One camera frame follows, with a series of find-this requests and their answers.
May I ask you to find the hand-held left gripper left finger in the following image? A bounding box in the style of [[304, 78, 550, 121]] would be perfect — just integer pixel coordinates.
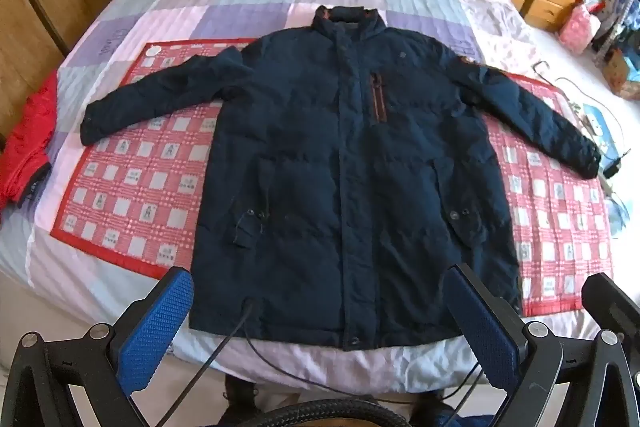
[[0, 268, 195, 427]]

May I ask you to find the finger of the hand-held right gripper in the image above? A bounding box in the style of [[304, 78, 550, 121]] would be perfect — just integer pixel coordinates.
[[581, 273, 640, 373]]

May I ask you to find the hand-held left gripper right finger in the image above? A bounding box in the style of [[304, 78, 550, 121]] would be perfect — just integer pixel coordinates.
[[442, 263, 640, 427]]

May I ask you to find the navy blue padded jacket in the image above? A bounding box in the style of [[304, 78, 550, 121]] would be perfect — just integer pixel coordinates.
[[80, 5, 602, 352]]

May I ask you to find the pile of patterned clothes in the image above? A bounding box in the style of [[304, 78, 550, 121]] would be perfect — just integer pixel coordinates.
[[592, 0, 640, 52]]

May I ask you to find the black charger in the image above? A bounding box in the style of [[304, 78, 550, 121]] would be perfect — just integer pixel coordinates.
[[602, 150, 631, 180]]

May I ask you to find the red checked mat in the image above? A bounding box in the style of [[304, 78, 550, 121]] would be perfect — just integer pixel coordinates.
[[50, 38, 615, 319]]

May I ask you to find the light blue plastic bag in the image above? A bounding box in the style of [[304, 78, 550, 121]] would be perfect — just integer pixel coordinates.
[[582, 103, 618, 158]]

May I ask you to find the red puffer jacket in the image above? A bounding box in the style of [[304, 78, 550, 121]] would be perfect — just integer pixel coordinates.
[[0, 69, 60, 220]]

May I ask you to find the cardboard box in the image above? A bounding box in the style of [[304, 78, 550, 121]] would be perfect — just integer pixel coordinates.
[[602, 49, 640, 100]]

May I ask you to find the pink gift bag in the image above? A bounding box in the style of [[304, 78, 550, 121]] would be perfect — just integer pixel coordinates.
[[557, 4, 601, 55]]

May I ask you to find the thin black cable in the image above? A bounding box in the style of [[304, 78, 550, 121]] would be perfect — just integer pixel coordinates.
[[244, 332, 483, 400]]

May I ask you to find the black braided hose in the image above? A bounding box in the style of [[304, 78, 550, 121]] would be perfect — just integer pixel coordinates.
[[235, 397, 416, 427]]

